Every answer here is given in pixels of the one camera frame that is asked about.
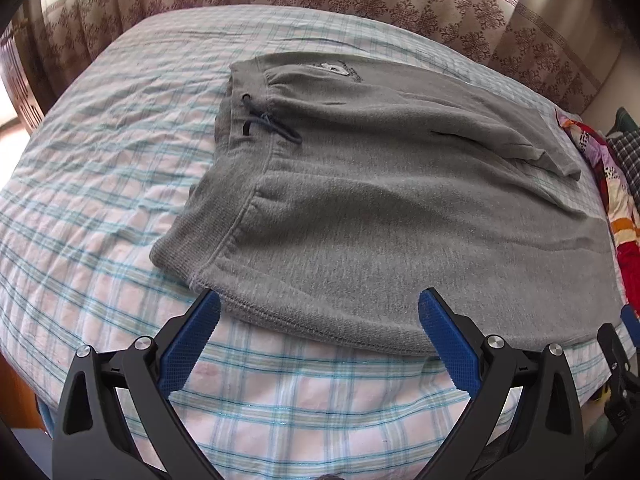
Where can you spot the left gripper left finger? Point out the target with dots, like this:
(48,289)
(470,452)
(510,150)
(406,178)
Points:
(92,439)

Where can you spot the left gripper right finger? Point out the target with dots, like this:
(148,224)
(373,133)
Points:
(523,418)

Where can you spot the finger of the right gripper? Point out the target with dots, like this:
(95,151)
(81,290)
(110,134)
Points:
(623,405)
(632,323)

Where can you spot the grey sweatpants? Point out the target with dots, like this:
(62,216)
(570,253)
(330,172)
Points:
(341,187)

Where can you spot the dark checked pillow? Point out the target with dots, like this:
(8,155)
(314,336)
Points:
(626,148)

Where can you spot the colourful floral quilt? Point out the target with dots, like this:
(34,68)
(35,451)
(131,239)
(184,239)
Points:
(619,206)

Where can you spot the dark green pillow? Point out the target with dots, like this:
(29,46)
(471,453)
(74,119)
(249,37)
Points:
(624,122)

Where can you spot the plaid bed sheet mattress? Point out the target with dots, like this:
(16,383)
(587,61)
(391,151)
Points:
(102,179)

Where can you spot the patterned pink curtain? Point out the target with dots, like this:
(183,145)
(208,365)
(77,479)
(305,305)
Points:
(562,49)

